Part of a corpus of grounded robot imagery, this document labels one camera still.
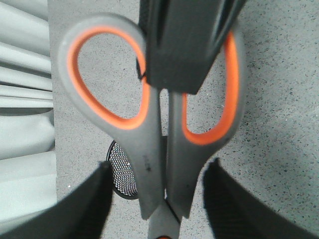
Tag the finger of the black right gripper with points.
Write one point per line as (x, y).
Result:
(184, 38)

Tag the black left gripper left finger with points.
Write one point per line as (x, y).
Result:
(80, 215)

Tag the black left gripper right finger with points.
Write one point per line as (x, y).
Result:
(234, 213)

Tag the grey orange handled scissors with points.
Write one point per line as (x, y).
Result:
(166, 173)

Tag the black mesh pen bucket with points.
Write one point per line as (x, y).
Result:
(123, 171)

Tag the grey pleated curtain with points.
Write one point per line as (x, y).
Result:
(27, 140)

